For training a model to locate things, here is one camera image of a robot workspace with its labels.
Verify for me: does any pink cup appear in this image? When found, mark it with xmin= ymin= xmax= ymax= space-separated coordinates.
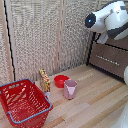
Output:
xmin=63 ymin=79 xmax=78 ymax=100

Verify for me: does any dark drawer cabinet frame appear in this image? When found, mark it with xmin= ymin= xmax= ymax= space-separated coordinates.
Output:
xmin=86 ymin=31 xmax=128 ymax=83

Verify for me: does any red bowl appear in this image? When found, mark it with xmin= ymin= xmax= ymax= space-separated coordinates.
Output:
xmin=53 ymin=74 xmax=71 ymax=89

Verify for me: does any beige woven folding screen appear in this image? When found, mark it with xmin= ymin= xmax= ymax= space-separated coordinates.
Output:
xmin=0 ymin=0 xmax=111 ymax=86

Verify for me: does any red plastic shopping basket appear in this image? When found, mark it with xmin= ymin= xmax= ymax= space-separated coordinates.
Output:
xmin=0 ymin=78 xmax=54 ymax=128

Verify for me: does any silver drawer handle bar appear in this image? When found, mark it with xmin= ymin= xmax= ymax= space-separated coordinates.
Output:
xmin=95 ymin=54 xmax=120 ymax=67

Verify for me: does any yellow red snack box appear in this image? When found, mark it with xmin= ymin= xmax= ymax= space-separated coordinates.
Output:
xmin=38 ymin=68 xmax=52 ymax=93

